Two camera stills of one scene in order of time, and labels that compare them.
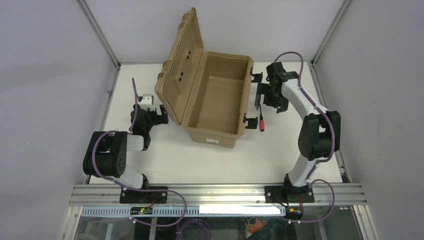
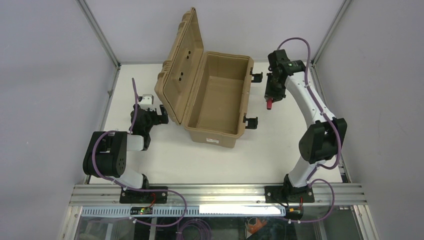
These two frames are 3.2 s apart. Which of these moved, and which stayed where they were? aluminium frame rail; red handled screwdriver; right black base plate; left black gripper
Moved: red handled screwdriver
Stayed: aluminium frame rail; left black gripper; right black base plate
